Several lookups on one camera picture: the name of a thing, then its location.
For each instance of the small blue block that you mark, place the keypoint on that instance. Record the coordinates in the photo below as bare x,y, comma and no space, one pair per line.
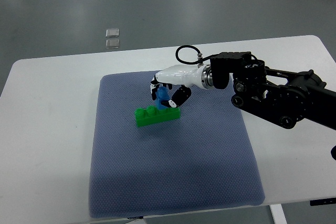
161,95

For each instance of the black table control panel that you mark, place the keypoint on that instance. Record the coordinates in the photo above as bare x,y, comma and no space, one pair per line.
321,202

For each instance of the long green block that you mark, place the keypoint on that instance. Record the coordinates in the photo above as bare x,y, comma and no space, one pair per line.
152,115

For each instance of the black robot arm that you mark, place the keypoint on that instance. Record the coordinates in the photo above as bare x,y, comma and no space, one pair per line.
280,97

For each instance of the blue-grey foam mat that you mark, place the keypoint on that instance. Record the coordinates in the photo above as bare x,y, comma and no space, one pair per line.
203,160

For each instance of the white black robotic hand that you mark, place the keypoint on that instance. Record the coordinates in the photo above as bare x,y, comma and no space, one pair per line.
185,76

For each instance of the upper metal floor plate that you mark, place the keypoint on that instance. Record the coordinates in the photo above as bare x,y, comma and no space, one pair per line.
112,32

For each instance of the white table leg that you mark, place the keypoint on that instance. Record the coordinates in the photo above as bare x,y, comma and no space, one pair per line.
278,214

